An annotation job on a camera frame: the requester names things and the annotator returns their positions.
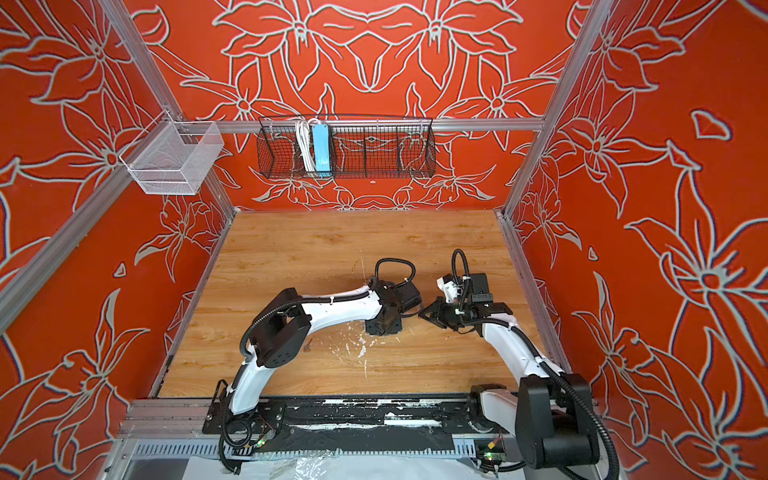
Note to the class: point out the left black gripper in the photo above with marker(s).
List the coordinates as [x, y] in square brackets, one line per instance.
[373, 326]

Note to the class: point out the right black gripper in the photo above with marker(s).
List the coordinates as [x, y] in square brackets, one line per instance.
[441, 314]

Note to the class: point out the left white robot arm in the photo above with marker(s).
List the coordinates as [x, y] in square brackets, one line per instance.
[277, 334]

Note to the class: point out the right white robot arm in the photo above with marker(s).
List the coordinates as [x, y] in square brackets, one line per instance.
[551, 417]

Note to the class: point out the light blue box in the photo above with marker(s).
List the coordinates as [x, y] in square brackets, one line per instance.
[321, 144]

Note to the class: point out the clear plastic bin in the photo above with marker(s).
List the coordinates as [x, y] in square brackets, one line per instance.
[167, 161]

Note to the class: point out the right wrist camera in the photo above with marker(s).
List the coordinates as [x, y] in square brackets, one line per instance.
[450, 288]

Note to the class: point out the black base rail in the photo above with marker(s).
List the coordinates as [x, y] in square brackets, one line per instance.
[444, 422]

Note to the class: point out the black wire basket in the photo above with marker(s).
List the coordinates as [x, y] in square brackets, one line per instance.
[361, 147]

